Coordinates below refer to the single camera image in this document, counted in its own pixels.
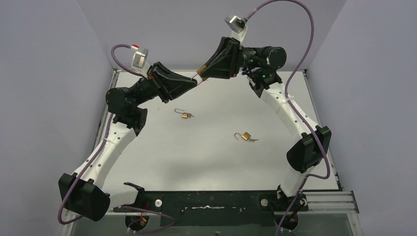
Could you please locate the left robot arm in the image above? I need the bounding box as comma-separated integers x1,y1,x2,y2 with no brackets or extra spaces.
58,62,199,225

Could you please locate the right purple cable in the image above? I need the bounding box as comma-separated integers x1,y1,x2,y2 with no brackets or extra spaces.
245,0,331,236

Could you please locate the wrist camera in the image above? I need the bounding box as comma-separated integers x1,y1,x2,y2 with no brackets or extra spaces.
224,15,248,43
130,44,150,78

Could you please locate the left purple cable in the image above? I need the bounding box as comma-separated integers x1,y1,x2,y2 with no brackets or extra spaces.
57,43,178,236

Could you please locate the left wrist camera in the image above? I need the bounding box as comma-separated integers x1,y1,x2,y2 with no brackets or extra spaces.
130,44,150,78

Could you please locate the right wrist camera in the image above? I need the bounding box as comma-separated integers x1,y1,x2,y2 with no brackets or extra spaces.
224,15,248,43

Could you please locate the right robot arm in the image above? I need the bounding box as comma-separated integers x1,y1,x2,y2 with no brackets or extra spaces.
197,37,331,210

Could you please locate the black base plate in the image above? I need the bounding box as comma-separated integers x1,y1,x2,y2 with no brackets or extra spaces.
114,190,308,231

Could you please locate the brass padlock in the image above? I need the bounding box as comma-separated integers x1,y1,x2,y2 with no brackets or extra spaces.
174,109,195,119
190,65,209,86
234,132,258,142

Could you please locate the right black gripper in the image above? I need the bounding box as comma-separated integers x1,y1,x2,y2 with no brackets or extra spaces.
197,38,261,80

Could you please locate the purple cable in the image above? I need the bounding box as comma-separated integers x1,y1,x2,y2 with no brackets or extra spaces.
245,0,331,236
57,43,178,236

